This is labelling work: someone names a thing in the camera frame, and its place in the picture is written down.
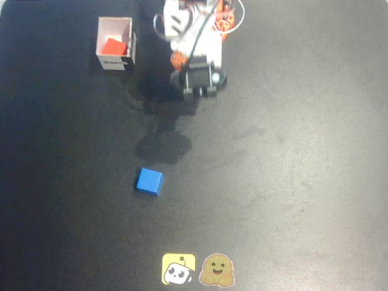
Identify blue cube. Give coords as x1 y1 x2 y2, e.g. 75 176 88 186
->
134 167 165 198

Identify white cable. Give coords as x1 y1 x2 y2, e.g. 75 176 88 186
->
212 0 246 35

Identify red cube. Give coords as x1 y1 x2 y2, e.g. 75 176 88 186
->
100 37 129 56

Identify hugging face emoji sticker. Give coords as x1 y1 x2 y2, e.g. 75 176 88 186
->
198 252 236 287

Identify white cardboard box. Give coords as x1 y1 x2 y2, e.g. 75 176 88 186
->
95 16 138 72

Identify black table mat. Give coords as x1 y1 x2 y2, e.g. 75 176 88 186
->
0 0 388 291

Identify yellow robot sticker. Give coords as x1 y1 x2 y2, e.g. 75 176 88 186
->
161 253 196 286

